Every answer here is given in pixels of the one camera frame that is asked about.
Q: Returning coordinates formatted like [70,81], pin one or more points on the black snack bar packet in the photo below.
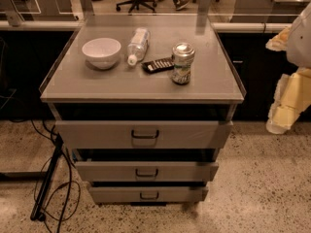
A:
[158,65]

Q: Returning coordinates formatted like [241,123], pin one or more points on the grey bottom drawer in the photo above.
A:
[156,194]

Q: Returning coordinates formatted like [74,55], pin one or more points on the grey top drawer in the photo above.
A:
[139,134]

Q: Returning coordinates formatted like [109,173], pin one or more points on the grey middle drawer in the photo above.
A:
[146,171]

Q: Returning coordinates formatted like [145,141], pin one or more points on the grey drawer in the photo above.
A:
[156,194]
[139,134]
[146,171]

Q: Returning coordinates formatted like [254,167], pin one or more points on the clear plastic water bottle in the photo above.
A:
[138,45]

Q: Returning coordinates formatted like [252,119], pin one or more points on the grey background desk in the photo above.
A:
[267,11]

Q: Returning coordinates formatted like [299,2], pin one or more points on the white ceramic bowl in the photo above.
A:
[103,53]

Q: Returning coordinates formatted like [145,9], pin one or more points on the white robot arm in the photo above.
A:
[299,41]

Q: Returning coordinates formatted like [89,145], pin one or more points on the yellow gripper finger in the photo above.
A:
[292,97]
[279,42]

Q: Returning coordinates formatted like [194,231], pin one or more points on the silver green soda can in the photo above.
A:
[183,56]

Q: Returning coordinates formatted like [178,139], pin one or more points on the grey drawer cabinet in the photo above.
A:
[76,91]

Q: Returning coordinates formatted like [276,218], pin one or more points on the black power strip bar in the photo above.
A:
[40,199]

